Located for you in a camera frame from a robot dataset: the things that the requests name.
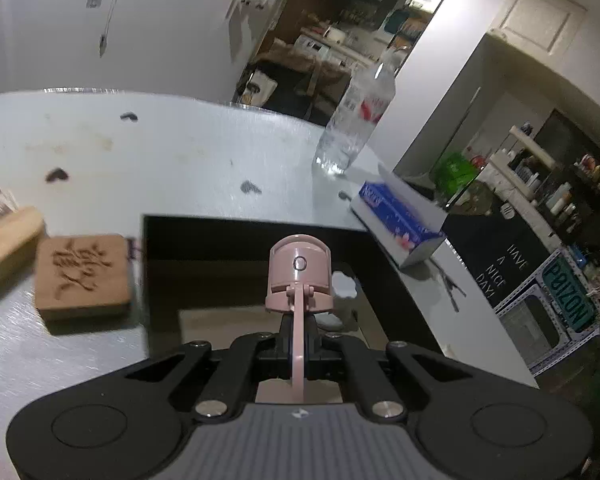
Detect pink eyelash curler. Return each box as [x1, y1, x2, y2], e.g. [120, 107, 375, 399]
[265, 234, 334, 403]

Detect black storage box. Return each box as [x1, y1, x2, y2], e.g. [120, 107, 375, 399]
[142, 214, 440, 354]

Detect small white flower-shaped object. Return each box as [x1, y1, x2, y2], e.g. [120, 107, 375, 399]
[332, 271, 358, 299]

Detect metal scissors on table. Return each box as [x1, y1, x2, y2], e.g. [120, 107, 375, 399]
[429, 258, 467, 313]

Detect blue tissue box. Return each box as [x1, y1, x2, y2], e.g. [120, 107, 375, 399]
[350, 164, 446, 269]

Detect carved wooden square block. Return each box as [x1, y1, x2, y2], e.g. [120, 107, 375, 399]
[34, 234, 132, 322]

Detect black letter board sign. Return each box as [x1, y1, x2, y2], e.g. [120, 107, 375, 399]
[443, 197, 552, 308]

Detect green license plate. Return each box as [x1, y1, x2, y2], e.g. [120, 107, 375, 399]
[542, 256, 596, 333]

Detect green bag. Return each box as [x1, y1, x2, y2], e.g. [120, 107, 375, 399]
[432, 152, 478, 198]

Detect clear plastic water bottle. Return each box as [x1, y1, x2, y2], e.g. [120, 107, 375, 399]
[314, 51, 400, 176]

